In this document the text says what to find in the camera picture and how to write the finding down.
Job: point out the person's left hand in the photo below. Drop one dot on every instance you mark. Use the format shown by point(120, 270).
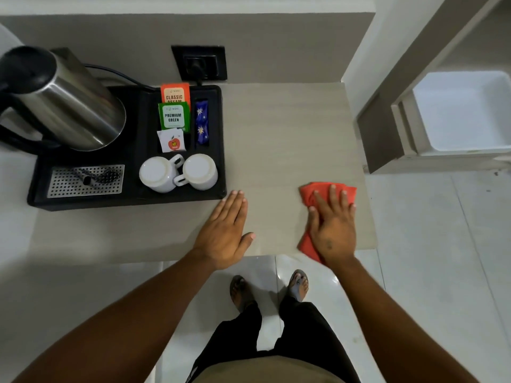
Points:
point(221, 235)

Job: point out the person's right hand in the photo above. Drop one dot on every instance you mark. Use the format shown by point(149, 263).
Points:
point(334, 231)

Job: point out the person's right little finger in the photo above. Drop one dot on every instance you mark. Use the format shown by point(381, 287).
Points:
point(352, 214)

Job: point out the person's right thumb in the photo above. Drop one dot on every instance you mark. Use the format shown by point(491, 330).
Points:
point(313, 221)

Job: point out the person's left little finger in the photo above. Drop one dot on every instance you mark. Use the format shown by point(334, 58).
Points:
point(217, 213)

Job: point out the person's left middle finger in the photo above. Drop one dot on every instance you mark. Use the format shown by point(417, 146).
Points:
point(235, 207)

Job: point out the person's left thumb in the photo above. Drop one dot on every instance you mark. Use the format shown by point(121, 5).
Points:
point(246, 240)

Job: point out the person's right middle finger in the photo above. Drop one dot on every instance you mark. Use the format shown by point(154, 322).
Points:
point(334, 201)

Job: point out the orange cleaning cloth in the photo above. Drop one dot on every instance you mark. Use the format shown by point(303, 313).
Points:
point(306, 193)

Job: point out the person's right forearm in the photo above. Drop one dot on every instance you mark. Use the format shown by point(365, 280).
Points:
point(387, 327)

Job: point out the person's left forearm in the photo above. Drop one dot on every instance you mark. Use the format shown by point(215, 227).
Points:
point(131, 327)

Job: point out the white ceramic cup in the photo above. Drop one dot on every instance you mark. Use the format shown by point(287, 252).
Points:
point(156, 174)
point(200, 171)

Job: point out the brown sandal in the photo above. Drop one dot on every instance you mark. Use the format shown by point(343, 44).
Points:
point(240, 293)
point(298, 285)

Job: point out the blue sachet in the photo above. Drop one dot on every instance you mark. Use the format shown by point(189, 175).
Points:
point(201, 112)
point(202, 134)

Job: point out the white sachet with apple print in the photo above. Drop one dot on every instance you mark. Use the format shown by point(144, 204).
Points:
point(171, 141)

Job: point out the black plastic tray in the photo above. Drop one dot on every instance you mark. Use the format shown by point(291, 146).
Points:
point(135, 155)

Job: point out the green tea bag packet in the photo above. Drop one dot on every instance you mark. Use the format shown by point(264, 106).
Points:
point(174, 117)

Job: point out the black trousers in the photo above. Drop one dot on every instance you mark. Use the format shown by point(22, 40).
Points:
point(303, 335)

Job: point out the orange tea bag packet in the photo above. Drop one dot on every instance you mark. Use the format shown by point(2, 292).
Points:
point(175, 92)

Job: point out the beige shirt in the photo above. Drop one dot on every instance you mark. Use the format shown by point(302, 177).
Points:
point(271, 372)

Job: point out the black power plug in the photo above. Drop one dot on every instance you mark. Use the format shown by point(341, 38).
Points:
point(196, 66)

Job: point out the white plastic tub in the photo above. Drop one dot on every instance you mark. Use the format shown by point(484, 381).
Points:
point(463, 115)

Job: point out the perforated metal drip grate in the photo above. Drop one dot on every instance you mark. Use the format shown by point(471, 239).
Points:
point(64, 187)

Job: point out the stainless steel electric kettle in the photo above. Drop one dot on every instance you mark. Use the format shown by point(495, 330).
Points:
point(68, 103)

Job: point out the grey wooden cabinet frame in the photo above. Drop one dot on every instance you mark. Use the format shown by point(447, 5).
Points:
point(379, 131)

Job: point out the black wall socket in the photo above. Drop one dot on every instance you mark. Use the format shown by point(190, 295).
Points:
point(215, 63)

